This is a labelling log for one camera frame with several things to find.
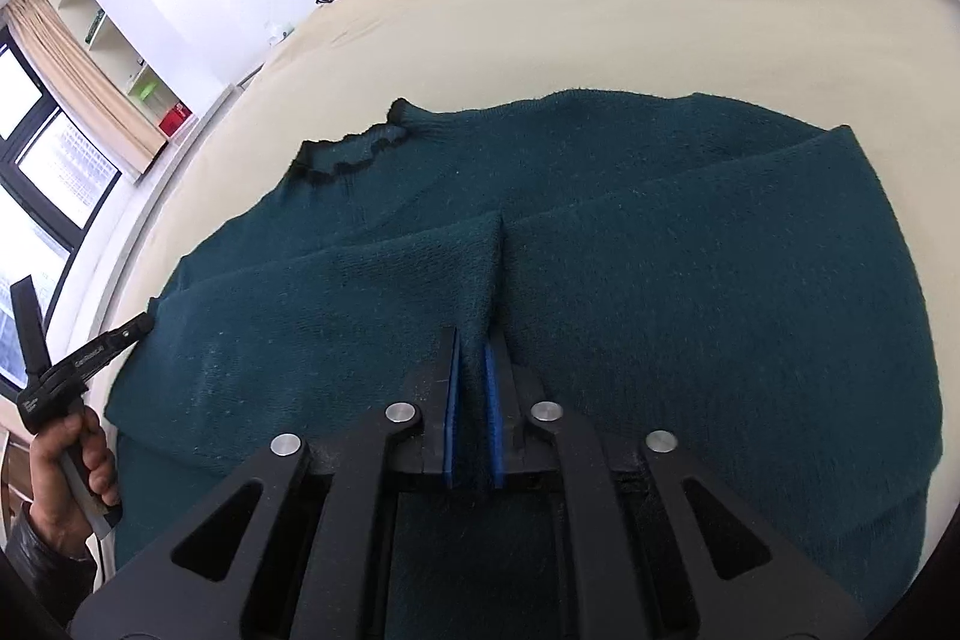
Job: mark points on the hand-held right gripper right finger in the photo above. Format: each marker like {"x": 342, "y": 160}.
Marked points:
{"x": 495, "y": 419}

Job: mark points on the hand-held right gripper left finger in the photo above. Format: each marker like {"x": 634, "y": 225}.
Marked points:
{"x": 450, "y": 411}

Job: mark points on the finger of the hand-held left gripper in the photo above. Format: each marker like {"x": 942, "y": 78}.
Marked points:
{"x": 27, "y": 329}
{"x": 129, "y": 332}

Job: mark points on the dark green towel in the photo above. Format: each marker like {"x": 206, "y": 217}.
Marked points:
{"x": 675, "y": 272}

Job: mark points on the person's left forearm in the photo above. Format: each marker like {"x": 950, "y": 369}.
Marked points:
{"x": 41, "y": 572}

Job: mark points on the person's left hand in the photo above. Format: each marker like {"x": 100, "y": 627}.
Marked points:
{"x": 56, "y": 475}

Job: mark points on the black framed window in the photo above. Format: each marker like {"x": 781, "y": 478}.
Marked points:
{"x": 67, "y": 169}

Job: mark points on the red box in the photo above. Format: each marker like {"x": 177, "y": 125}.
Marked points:
{"x": 172, "y": 120}

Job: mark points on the green box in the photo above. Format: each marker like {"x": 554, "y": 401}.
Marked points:
{"x": 144, "y": 90}

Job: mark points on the beige curtain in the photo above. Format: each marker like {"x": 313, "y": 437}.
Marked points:
{"x": 82, "y": 78}

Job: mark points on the bed with beige sheet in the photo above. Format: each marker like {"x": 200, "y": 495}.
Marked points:
{"x": 600, "y": 25}

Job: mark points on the white wall shelf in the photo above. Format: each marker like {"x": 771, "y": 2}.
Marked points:
{"x": 112, "y": 29}

